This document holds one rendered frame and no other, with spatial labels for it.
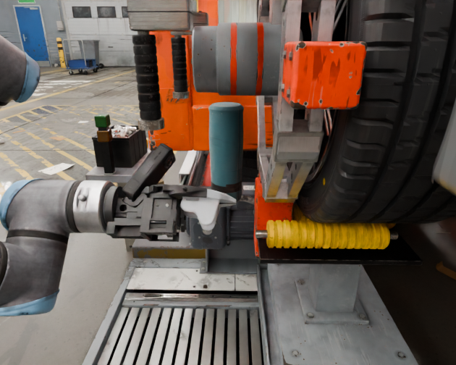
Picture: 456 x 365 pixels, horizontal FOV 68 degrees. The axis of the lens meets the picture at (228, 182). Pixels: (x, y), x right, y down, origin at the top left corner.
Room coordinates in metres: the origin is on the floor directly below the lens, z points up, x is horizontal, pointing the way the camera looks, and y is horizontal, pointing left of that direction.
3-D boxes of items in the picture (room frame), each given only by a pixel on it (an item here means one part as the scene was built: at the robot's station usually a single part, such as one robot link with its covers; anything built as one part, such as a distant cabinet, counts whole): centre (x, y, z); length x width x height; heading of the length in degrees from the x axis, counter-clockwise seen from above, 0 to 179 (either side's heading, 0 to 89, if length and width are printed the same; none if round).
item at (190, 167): (2.51, 0.14, 0.28); 2.47 x 0.09 x 0.22; 179
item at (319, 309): (0.73, -0.28, 0.32); 0.40 x 0.30 x 0.28; 179
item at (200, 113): (1.25, -0.13, 0.69); 0.52 x 0.17 x 0.35; 89
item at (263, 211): (0.73, -0.15, 0.48); 0.16 x 0.12 x 0.17; 89
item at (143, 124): (0.57, 0.13, 0.83); 0.04 x 0.04 x 0.16
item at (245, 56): (0.74, -0.04, 0.85); 0.21 x 0.14 x 0.14; 89
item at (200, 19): (0.91, 0.09, 0.93); 0.09 x 0.05 x 0.05; 89
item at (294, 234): (0.61, -0.21, 0.51); 0.29 x 0.06 x 0.06; 89
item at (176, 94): (0.91, 0.12, 0.83); 0.04 x 0.04 x 0.16
